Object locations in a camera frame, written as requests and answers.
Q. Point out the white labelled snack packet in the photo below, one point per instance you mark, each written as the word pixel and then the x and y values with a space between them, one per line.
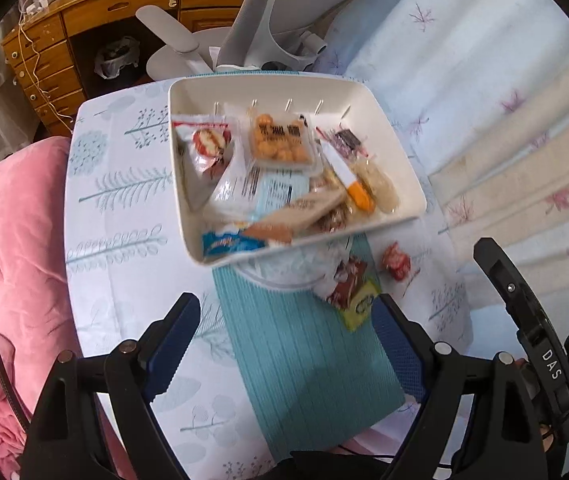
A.
pixel 244 185

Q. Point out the grey office chair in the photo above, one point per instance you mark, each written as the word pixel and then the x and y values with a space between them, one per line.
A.
pixel 259 20

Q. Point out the clear plastic container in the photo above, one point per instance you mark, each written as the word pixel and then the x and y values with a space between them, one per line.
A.
pixel 289 267

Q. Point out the red wrapped candy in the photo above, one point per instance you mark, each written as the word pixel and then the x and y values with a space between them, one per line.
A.
pixel 395 261

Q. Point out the floral bed sheet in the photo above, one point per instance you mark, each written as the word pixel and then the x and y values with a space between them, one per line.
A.
pixel 489 85

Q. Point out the yellow-green snack packet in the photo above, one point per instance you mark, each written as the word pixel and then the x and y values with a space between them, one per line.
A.
pixel 362 305

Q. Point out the orange ball snack packet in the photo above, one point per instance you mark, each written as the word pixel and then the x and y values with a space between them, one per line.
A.
pixel 279 145

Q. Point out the red apple-print snack packet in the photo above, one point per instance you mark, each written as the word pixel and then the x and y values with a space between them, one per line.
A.
pixel 207 142

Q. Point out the brown snack packet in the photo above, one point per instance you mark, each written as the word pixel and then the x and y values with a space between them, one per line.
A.
pixel 334 220

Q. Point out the trash bin with bag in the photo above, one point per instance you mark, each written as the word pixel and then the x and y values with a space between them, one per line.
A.
pixel 114 57

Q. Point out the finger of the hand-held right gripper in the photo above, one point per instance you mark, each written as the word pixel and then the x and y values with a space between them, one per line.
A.
pixel 507 285

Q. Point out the wooden desk with drawers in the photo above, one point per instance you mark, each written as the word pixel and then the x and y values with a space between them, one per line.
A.
pixel 89 10

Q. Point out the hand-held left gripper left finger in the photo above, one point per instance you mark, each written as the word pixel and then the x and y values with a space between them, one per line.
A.
pixel 174 345

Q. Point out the orange and white snack stick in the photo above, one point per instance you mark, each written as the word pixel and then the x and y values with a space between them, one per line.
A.
pixel 349 180

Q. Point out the dark candy packet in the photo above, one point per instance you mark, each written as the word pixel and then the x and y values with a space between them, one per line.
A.
pixel 347 139

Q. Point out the white plastic tray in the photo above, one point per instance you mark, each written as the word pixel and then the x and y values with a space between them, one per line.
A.
pixel 394 160

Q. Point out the pink blanket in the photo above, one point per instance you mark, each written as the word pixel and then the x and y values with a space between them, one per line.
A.
pixel 14 240

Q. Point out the tan biscuit bar packet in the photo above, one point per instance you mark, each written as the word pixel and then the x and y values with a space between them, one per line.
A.
pixel 304 210

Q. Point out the teal ribbed placemat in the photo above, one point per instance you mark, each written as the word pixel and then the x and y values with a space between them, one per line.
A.
pixel 289 360

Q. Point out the blue snack packet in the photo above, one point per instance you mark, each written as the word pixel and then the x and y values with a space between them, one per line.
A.
pixel 224 246

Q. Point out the white power adapter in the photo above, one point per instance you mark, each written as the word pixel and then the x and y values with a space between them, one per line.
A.
pixel 34 5

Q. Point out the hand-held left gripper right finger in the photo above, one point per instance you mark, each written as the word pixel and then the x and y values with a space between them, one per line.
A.
pixel 399 350

